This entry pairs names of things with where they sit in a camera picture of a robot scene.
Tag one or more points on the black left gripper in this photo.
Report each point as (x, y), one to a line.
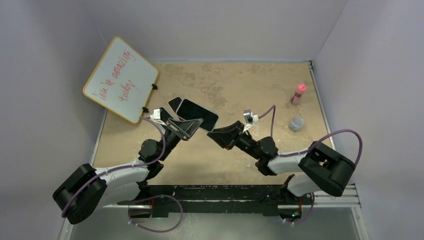
(186, 127)

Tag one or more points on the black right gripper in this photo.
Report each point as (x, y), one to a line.
(225, 136)

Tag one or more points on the black screen smartphone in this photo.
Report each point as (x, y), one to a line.
(197, 112)

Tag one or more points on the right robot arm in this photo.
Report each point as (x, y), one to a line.
(316, 168)

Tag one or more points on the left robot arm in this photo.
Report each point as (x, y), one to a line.
(89, 188)

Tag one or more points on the pink cased smartphone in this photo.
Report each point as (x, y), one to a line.
(175, 103)

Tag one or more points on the clear plastic cup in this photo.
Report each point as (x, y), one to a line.
(296, 123)

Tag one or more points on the pink capped bottle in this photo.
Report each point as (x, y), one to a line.
(299, 91)

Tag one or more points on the whiteboard with red writing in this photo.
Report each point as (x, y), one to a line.
(122, 81)

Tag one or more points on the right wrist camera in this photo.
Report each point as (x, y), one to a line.
(250, 119)

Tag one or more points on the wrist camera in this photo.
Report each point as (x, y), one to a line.
(156, 116)
(250, 119)

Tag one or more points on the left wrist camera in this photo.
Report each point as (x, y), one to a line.
(156, 116)

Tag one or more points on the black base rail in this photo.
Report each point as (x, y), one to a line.
(267, 200)

